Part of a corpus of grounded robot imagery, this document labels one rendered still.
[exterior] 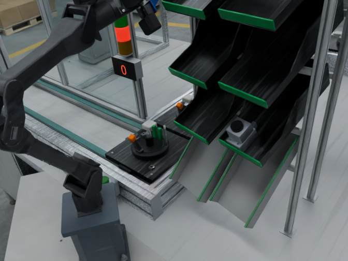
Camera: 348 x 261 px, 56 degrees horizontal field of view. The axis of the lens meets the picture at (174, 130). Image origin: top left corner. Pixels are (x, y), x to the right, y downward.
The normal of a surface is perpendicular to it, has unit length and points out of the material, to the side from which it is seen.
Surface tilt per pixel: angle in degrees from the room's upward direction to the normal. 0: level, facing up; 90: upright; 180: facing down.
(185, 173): 45
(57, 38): 23
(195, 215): 0
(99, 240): 90
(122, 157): 0
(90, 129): 0
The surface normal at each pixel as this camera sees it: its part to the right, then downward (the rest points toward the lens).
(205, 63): -0.40, -0.56
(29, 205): -0.08, -0.81
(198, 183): -0.60, -0.28
